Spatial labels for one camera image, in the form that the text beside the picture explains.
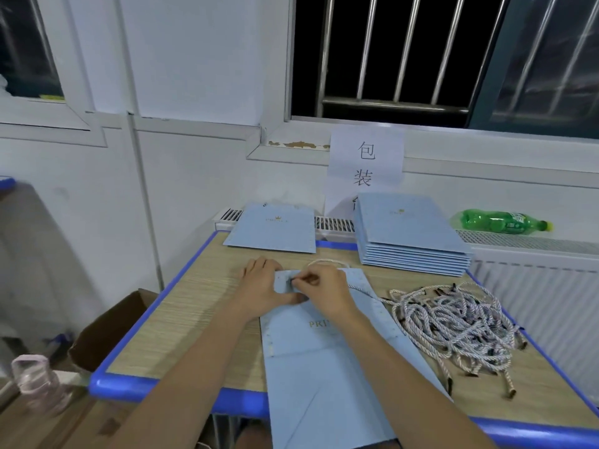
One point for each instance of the person's right forearm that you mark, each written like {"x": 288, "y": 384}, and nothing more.
{"x": 412, "y": 388}

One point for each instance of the stack of blue paper bags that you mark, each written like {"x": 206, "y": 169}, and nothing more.
{"x": 412, "y": 224}

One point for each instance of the grey metal desk blue edge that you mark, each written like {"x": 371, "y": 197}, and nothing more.
{"x": 6, "y": 183}

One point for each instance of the person's right hand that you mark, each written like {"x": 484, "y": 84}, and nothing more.
{"x": 328, "y": 292}

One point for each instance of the white paper sign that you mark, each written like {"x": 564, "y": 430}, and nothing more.
{"x": 365, "y": 168}

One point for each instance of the pink water bottle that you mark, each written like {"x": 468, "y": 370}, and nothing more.
{"x": 37, "y": 383}

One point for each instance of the person's left forearm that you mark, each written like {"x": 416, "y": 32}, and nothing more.
{"x": 187, "y": 388}

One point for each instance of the brown cardboard box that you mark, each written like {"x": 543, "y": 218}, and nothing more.
{"x": 103, "y": 332}

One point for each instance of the person's left hand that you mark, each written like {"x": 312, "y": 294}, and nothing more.
{"x": 262, "y": 287}

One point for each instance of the teal framed sliding window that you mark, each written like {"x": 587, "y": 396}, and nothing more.
{"x": 543, "y": 60}

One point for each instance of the white framed window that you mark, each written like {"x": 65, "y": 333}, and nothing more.
{"x": 37, "y": 51}

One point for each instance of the crown-print light blue paper bag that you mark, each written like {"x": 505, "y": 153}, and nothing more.
{"x": 318, "y": 378}
{"x": 271, "y": 229}

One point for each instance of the green plastic bottle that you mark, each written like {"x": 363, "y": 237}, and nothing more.
{"x": 501, "y": 221}

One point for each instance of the blue-edged wooden desk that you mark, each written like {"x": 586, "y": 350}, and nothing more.
{"x": 178, "y": 322}

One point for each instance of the metal window grille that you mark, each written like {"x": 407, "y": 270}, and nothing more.
{"x": 393, "y": 104}

